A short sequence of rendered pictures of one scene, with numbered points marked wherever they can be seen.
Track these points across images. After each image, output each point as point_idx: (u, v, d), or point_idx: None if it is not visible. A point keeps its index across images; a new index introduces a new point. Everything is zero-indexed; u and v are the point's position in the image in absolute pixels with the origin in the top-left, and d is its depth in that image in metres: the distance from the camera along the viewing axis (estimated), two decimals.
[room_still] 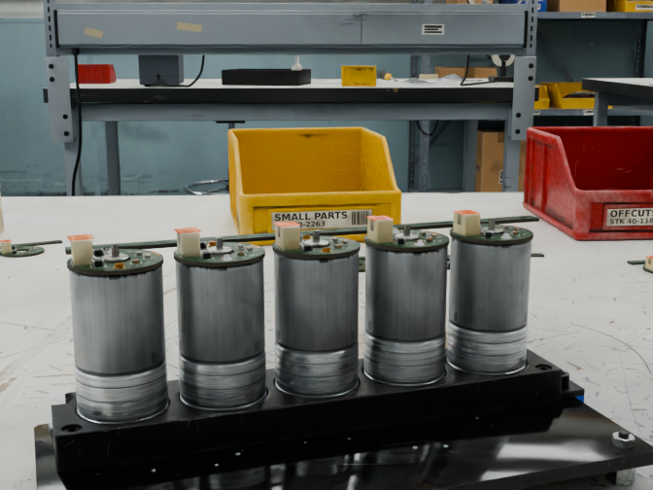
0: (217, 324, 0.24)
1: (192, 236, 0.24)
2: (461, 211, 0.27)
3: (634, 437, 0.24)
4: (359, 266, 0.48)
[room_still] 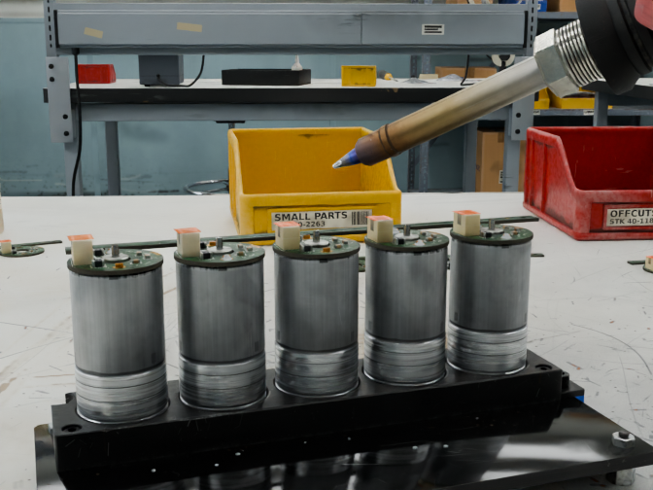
0: (217, 324, 0.24)
1: (192, 236, 0.24)
2: (461, 211, 0.27)
3: (634, 437, 0.24)
4: (359, 266, 0.48)
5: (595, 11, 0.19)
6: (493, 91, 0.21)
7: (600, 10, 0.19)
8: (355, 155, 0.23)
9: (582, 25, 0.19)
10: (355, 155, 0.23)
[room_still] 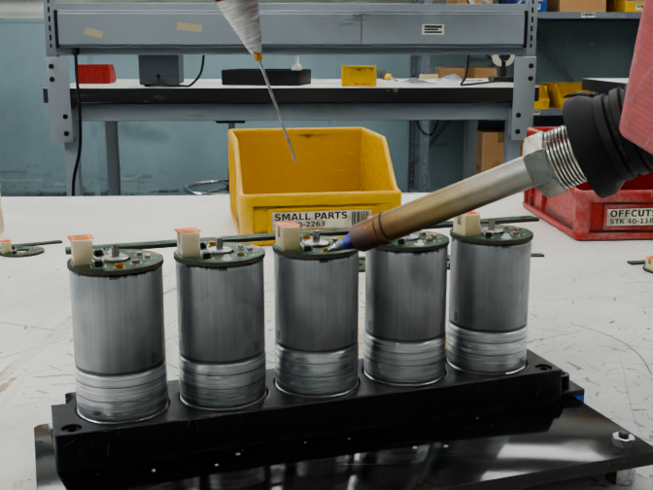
0: (217, 324, 0.24)
1: (192, 236, 0.24)
2: None
3: (634, 437, 0.24)
4: (359, 266, 0.48)
5: (581, 122, 0.20)
6: (482, 190, 0.22)
7: (586, 121, 0.20)
8: (349, 240, 0.24)
9: (569, 135, 0.20)
10: (349, 240, 0.24)
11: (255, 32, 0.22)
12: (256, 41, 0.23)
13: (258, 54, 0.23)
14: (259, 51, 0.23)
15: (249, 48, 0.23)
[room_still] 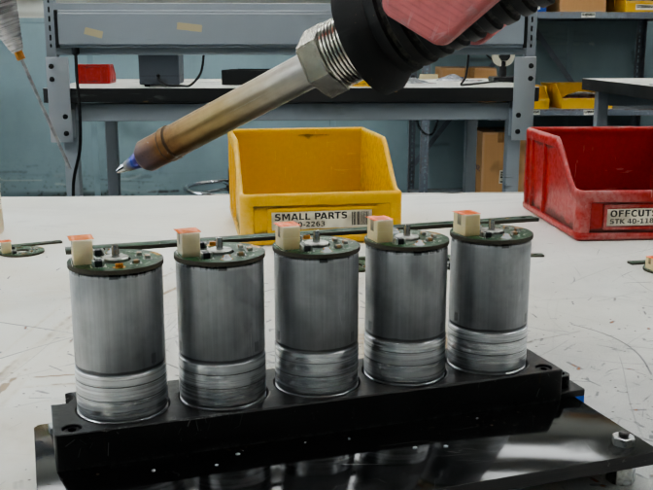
0: (217, 324, 0.24)
1: (192, 236, 0.24)
2: (461, 211, 0.27)
3: (634, 437, 0.24)
4: (359, 266, 0.48)
5: (347, 3, 0.18)
6: (260, 91, 0.20)
7: (353, 2, 0.18)
8: (134, 157, 0.22)
9: (334, 18, 0.18)
10: (134, 157, 0.22)
11: (12, 29, 0.21)
12: (14, 38, 0.21)
13: (19, 53, 0.21)
14: (19, 49, 0.21)
15: (7, 46, 0.21)
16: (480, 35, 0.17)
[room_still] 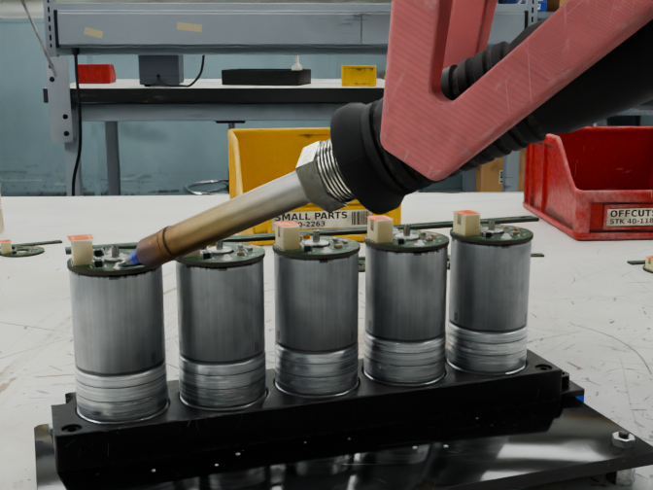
0: (217, 324, 0.24)
1: None
2: (461, 211, 0.27)
3: (634, 437, 0.24)
4: (359, 266, 0.48)
5: (346, 131, 0.18)
6: (260, 203, 0.20)
7: (351, 130, 0.18)
8: (136, 256, 0.22)
9: (333, 146, 0.18)
10: (136, 256, 0.22)
11: None
12: None
13: None
14: None
15: None
16: (473, 165, 0.18)
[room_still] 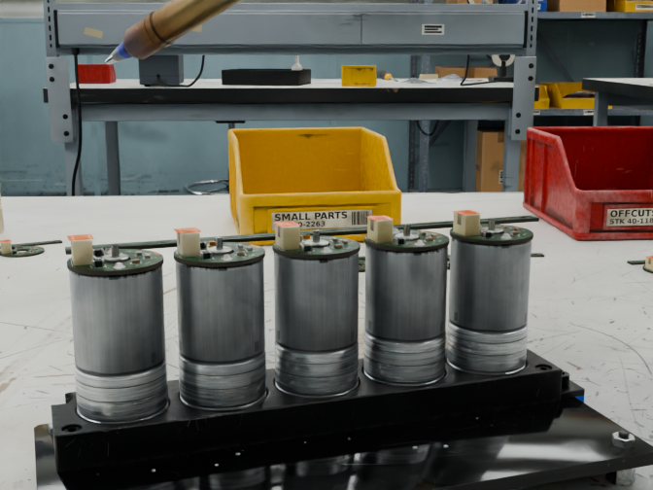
0: (217, 324, 0.24)
1: (192, 236, 0.24)
2: (461, 211, 0.27)
3: (634, 437, 0.24)
4: (359, 266, 0.48)
5: None
6: None
7: None
8: (123, 46, 0.21)
9: None
10: (123, 46, 0.21)
11: None
12: None
13: None
14: None
15: None
16: None
